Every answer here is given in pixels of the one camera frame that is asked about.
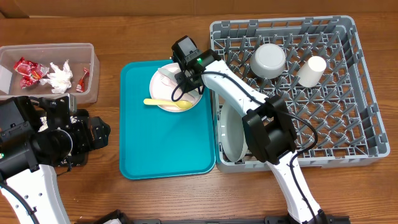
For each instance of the light blue plastic knife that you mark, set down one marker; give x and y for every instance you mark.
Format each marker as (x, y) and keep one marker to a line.
(167, 73)

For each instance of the yellow plastic spoon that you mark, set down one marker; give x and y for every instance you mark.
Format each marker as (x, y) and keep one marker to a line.
(182, 105)

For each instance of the grey dishwasher rack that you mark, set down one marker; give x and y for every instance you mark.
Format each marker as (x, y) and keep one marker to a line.
(341, 109)

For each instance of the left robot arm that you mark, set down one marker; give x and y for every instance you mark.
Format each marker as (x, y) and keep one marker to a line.
(38, 135)

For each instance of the white paper cup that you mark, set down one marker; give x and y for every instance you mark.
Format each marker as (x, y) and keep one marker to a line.
(311, 72)

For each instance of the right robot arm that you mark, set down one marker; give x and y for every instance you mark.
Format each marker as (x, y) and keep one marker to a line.
(268, 127)

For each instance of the small grey bowl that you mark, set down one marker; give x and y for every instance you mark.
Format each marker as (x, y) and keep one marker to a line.
(268, 61)

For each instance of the white round plate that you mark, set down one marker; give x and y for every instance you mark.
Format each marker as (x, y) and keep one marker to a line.
(159, 91)

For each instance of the white rice grains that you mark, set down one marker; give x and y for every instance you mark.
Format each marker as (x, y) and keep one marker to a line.
(53, 122)

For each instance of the white napkin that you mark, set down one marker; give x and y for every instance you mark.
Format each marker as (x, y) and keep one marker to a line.
(60, 80)

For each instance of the clear plastic bin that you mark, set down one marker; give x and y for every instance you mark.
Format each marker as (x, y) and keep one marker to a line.
(80, 55)

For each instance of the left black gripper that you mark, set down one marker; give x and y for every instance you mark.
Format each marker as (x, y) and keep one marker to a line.
(99, 137)

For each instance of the small red sauce packet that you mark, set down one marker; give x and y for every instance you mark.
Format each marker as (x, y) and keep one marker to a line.
(81, 83)

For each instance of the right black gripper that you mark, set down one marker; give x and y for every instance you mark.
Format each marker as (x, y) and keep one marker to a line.
(193, 83)

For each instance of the teal plastic tray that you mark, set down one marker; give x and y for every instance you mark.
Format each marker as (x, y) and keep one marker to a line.
(155, 143)

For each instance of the large red snack wrapper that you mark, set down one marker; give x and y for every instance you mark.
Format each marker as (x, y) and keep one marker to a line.
(31, 72)

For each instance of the grey round plate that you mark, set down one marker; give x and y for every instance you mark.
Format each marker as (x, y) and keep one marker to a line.
(232, 133)

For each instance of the black plastic bin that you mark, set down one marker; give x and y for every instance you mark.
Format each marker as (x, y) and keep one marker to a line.
(76, 158)

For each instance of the white plastic fork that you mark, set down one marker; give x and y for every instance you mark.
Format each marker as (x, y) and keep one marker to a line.
(166, 81)

